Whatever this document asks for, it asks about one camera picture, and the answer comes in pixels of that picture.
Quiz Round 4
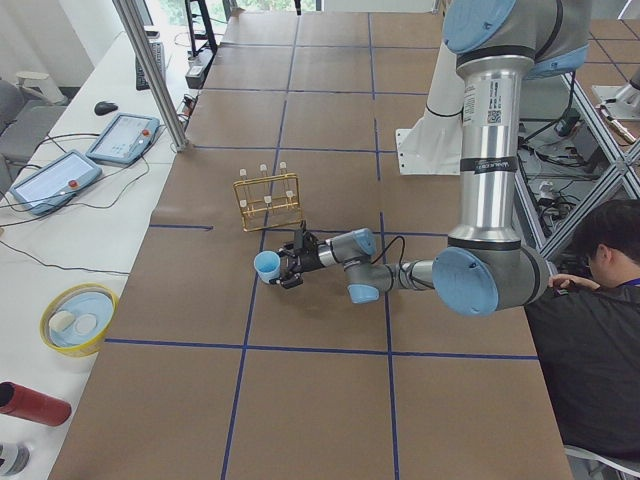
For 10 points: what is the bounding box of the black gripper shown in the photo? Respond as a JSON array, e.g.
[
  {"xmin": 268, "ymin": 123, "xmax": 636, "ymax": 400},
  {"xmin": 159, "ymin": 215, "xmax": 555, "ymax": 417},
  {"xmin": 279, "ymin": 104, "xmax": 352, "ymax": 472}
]
[{"xmin": 269, "ymin": 241, "xmax": 321, "ymax": 289}]

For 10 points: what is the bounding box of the light blue plastic cup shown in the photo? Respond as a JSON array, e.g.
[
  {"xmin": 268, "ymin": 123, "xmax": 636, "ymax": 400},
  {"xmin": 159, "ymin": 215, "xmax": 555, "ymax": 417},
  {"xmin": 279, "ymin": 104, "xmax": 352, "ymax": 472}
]
[{"xmin": 253, "ymin": 250, "xmax": 281, "ymax": 284}]

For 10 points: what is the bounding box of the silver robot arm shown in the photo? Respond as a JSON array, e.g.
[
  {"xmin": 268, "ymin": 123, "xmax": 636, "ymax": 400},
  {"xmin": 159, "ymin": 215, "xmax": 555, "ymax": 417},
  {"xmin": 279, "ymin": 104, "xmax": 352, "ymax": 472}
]
[{"xmin": 262, "ymin": 1, "xmax": 592, "ymax": 316}]

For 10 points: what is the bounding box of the far blue teach pendant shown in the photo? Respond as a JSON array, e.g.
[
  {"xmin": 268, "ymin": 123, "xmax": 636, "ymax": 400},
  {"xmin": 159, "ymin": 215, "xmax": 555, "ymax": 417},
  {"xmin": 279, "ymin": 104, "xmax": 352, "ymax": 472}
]
[{"xmin": 86, "ymin": 113, "xmax": 160, "ymax": 166}]

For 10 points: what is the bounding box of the blue teach pendant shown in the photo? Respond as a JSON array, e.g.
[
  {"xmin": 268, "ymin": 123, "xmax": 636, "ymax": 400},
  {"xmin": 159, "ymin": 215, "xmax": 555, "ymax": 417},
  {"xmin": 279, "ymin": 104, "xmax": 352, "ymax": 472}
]
[
  {"xmin": 86, "ymin": 113, "xmax": 160, "ymax": 166},
  {"xmin": 9, "ymin": 150, "xmax": 102, "ymax": 215}
]

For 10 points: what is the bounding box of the near blue teach pendant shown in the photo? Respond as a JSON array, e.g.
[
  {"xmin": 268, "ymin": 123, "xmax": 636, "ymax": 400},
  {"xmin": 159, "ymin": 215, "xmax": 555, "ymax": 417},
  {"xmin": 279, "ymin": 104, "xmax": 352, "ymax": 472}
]
[{"xmin": 9, "ymin": 150, "xmax": 102, "ymax": 215}]

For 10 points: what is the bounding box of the black computer mouse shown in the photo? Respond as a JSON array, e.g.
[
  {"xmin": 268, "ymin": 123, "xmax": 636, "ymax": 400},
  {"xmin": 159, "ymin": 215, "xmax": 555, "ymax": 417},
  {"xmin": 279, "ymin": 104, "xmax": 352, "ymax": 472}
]
[{"xmin": 94, "ymin": 101, "xmax": 118, "ymax": 116}]

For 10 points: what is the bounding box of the black keyboard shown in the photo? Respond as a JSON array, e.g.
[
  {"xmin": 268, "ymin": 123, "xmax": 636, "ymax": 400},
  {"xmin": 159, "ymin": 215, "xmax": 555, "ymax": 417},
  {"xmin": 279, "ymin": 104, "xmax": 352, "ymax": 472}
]
[{"xmin": 134, "ymin": 40, "xmax": 167, "ymax": 92}]

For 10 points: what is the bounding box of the red cylinder bottle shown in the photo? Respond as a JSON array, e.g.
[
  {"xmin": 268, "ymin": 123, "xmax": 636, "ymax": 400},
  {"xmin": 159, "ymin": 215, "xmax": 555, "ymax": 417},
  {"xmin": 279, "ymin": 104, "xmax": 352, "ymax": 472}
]
[{"xmin": 1, "ymin": 381, "xmax": 72, "ymax": 426}]

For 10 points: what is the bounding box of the person in black shirt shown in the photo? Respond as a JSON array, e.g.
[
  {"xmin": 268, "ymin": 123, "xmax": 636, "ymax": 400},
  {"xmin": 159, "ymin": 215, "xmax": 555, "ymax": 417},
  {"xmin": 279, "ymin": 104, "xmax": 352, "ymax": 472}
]
[{"xmin": 525, "ymin": 199, "xmax": 639, "ymax": 461}]

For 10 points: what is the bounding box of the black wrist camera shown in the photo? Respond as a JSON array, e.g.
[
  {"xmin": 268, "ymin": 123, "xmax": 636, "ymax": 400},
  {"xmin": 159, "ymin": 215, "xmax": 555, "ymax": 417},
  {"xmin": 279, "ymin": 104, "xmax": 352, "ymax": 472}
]
[{"xmin": 293, "ymin": 221, "xmax": 314, "ymax": 254}]

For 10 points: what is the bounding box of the gold wire cup holder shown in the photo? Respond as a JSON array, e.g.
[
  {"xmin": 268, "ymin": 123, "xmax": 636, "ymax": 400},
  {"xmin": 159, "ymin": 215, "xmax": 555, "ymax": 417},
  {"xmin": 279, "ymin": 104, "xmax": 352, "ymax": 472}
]
[{"xmin": 233, "ymin": 161, "xmax": 304, "ymax": 232}]

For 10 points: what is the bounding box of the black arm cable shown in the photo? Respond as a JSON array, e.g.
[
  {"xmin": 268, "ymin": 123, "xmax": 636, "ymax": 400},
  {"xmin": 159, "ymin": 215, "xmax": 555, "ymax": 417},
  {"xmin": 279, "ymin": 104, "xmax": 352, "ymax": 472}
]
[{"xmin": 369, "ymin": 234, "xmax": 407, "ymax": 266}]

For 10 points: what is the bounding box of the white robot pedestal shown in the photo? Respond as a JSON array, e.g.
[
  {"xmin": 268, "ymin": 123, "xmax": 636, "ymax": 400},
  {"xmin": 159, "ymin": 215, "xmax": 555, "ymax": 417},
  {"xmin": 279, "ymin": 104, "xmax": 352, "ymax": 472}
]
[{"xmin": 396, "ymin": 41, "xmax": 464, "ymax": 175}]

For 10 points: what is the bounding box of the aluminium frame post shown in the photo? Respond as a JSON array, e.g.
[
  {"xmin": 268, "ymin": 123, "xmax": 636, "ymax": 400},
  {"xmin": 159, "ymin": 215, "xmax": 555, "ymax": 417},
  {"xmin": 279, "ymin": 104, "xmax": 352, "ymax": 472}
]
[{"xmin": 112, "ymin": 0, "xmax": 188, "ymax": 152}]

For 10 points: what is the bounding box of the aluminium side frame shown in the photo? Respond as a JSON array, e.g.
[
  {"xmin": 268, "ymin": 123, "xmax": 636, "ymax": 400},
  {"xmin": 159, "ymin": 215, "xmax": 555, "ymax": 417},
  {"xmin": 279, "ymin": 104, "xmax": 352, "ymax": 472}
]
[{"xmin": 514, "ymin": 74, "xmax": 639, "ymax": 265}]

